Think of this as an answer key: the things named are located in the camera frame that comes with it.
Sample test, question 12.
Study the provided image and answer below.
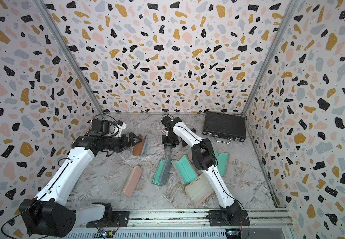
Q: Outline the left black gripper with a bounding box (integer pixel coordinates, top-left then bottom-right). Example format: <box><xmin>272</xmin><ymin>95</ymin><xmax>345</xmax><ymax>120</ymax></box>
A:
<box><xmin>102</xmin><ymin>132</ymin><xmax>142</xmax><ymax>152</ymax></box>

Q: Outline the blue case brown lining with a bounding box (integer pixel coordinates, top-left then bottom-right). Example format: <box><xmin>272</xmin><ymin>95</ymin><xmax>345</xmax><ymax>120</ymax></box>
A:
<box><xmin>132</xmin><ymin>134</ymin><xmax>147</xmax><ymax>156</ymax></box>

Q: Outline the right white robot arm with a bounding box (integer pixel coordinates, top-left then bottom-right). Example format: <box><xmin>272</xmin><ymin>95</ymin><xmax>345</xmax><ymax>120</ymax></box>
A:
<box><xmin>161</xmin><ymin>115</ymin><xmax>242</xmax><ymax>225</ymax></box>

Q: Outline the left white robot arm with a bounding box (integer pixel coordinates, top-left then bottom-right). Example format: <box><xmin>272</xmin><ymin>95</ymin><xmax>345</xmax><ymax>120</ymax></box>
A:
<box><xmin>19</xmin><ymin>119</ymin><xmax>143</xmax><ymax>238</ymax></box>

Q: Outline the grey case mint lining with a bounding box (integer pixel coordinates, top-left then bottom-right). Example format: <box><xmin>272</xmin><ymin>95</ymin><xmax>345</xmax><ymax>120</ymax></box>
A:
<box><xmin>152</xmin><ymin>156</ymin><xmax>172</xmax><ymax>186</ymax></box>

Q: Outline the mint open glasses case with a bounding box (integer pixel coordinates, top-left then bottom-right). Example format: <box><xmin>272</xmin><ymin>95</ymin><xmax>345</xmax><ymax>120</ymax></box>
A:
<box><xmin>172</xmin><ymin>155</ymin><xmax>198</xmax><ymax>184</ymax></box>

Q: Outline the pink closed glasses case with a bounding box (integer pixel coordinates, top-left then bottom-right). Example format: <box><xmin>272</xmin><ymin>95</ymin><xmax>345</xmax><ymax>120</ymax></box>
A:
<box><xmin>120</xmin><ymin>165</ymin><xmax>143</xmax><ymax>198</ymax></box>

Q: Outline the pink open glasses case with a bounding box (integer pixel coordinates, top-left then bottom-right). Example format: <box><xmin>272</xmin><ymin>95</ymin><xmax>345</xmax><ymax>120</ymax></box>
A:
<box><xmin>184</xmin><ymin>174</ymin><xmax>214</xmax><ymax>206</ymax></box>

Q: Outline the playing card box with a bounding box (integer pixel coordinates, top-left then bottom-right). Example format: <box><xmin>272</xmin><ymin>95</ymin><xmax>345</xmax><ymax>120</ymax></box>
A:
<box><xmin>160</xmin><ymin>127</ymin><xmax>168</xmax><ymax>135</ymax></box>

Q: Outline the black briefcase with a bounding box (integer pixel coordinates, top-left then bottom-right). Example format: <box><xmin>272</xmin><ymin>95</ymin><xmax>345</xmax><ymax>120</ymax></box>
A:
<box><xmin>202</xmin><ymin>112</ymin><xmax>246</xmax><ymax>144</ymax></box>

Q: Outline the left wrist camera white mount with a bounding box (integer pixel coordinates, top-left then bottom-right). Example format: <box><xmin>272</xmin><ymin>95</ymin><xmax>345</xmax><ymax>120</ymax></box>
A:
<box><xmin>109</xmin><ymin>120</ymin><xmax>127</xmax><ymax>137</ymax></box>

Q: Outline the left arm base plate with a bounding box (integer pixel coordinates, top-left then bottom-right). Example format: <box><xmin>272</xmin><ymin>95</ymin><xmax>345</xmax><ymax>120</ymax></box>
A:
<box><xmin>92</xmin><ymin>211</ymin><xmax>130</xmax><ymax>228</ymax></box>

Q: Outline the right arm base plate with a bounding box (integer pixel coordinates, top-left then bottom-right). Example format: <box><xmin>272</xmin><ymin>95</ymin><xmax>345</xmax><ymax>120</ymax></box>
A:
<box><xmin>206</xmin><ymin>210</ymin><xmax>250</xmax><ymax>227</ymax></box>

